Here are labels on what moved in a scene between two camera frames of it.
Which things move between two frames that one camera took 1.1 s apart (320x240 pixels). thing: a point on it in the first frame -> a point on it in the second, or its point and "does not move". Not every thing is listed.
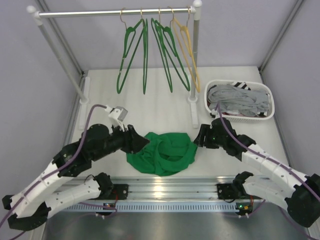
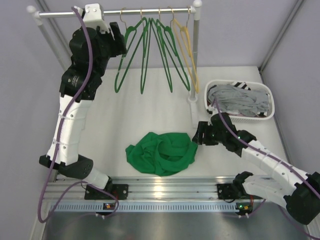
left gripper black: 128,140 -> 116,40
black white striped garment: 242,85 does not move
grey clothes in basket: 234,99 does not move
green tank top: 165,154 does not move
